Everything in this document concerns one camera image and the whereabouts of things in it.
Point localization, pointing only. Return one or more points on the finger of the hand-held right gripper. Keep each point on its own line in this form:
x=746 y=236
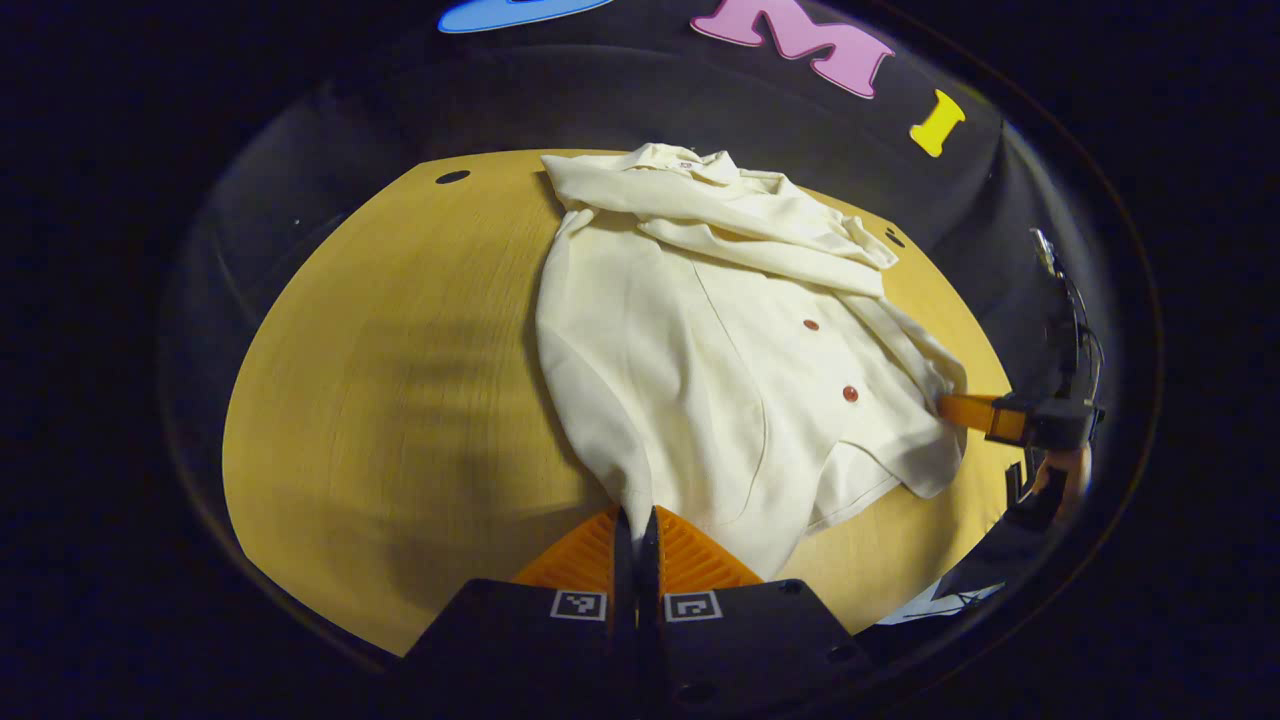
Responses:
x=975 y=412

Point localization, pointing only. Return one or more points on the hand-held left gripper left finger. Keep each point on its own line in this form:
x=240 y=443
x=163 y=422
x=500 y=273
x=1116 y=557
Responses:
x=520 y=640

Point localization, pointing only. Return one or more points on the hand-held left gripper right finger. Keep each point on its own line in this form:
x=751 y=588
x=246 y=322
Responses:
x=760 y=640

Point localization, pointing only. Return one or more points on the cream button shirt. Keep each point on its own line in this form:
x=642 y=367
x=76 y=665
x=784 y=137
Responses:
x=700 y=400

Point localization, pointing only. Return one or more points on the black backdrop cloth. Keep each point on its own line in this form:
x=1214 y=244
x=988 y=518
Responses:
x=620 y=90

